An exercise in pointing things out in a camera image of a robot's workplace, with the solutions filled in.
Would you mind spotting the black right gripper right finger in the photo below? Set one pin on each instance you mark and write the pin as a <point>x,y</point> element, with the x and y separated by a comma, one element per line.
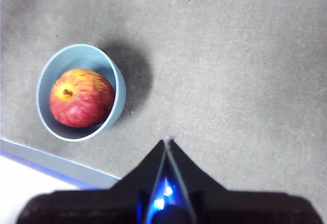
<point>242,206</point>

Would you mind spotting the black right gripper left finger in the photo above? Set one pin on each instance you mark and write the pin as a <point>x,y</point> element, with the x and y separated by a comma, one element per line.
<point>102,206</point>

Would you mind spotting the red yellow apple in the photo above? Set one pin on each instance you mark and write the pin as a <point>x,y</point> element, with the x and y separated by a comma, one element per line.
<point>81,99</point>

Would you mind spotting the blue ribbed bowl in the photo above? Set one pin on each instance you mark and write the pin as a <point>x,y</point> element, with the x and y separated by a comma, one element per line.
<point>76,55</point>

